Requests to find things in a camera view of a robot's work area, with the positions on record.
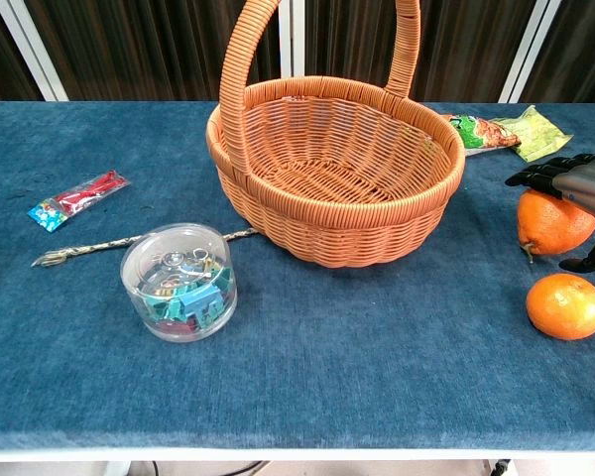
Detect light green snack packet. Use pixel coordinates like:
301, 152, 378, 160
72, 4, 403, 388
490, 104, 574, 164

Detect red items in plastic bag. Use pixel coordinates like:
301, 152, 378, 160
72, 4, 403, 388
27, 170, 131, 234

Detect blue tablecloth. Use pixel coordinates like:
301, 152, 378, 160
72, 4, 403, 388
0, 101, 595, 452

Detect round flat orange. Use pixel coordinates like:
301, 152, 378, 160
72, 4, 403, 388
526, 273, 595, 342

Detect large orange with stem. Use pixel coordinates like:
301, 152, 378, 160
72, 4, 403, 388
517, 189, 595, 263

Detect black cable under table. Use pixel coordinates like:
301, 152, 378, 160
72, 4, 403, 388
151, 460, 264, 476

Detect green and brown snack packet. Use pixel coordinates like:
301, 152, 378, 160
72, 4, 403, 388
444, 113, 523, 158

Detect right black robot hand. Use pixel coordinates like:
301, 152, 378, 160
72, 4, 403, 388
505, 154, 595, 274

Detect orange wicker basket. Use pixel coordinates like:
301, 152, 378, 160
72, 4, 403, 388
206, 0, 467, 270

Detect clear tub of binder clips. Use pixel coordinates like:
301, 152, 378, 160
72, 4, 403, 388
119, 222, 239, 344

